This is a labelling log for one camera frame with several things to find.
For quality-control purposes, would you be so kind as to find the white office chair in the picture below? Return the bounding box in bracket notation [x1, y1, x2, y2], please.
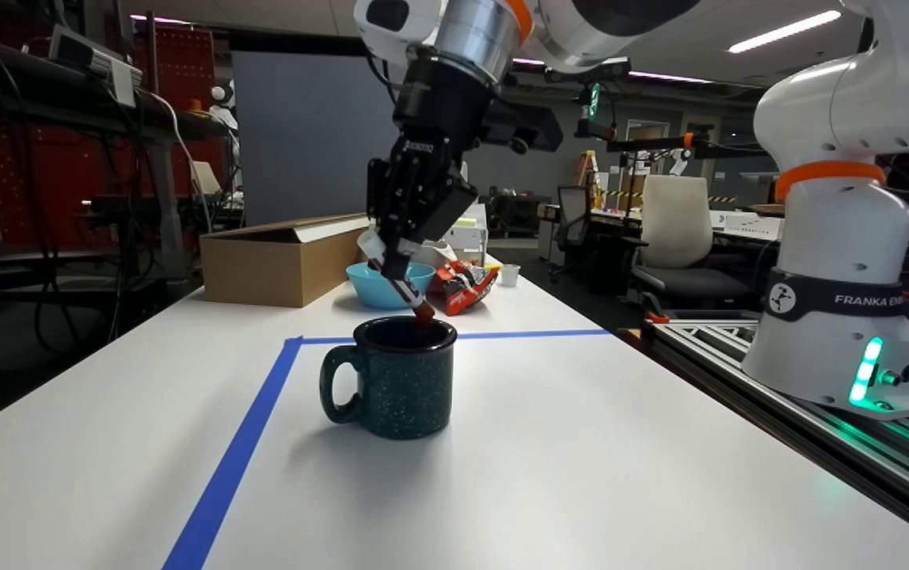
[627, 170, 756, 310]

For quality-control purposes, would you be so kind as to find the white device on shelf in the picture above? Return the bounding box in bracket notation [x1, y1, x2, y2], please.
[44, 21, 148, 112]

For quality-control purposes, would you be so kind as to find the green hanging sign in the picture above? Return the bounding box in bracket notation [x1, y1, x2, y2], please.
[576, 78, 609, 125]

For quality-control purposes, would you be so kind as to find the grey partition panel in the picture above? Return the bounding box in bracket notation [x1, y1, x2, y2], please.
[227, 46, 416, 228]

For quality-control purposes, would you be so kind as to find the open cardboard box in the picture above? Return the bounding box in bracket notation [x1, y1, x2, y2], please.
[195, 213, 373, 310]

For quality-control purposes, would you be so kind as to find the background office desk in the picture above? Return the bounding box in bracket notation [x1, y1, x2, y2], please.
[585, 204, 788, 246]

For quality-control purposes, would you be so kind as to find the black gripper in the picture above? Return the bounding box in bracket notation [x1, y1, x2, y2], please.
[365, 133, 481, 288]

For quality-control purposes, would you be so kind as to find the red and white toy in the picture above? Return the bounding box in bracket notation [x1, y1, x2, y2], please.
[423, 252, 503, 321]

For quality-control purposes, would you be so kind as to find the dark speckled mug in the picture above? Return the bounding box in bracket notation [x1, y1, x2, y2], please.
[316, 313, 463, 443]

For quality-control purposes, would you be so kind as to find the blue tape border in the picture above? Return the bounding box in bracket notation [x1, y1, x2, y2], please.
[159, 327, 612, 570]

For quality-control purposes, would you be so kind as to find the white box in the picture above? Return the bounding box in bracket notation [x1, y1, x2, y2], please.
[443, 200, 492, 268]

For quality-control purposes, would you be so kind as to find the dark storage shelf rack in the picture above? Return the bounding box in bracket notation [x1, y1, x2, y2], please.
[0, 15, 243, 357]

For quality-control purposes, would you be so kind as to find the aluminium rail frame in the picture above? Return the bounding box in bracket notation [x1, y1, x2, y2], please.
[640, 313, 909, 547]

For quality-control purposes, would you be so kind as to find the long ceiling light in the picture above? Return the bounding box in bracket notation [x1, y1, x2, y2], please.
[725, 7, 846, 60]

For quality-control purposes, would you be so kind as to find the white marker with red cap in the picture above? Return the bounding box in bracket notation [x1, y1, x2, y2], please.
[355, 231, 439, 327]

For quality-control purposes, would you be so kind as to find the light blue bowl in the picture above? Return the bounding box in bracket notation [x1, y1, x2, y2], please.
[342, 256, 437, 313]

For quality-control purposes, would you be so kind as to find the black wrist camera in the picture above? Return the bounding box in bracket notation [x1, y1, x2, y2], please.
[475, 96, 568, 157]

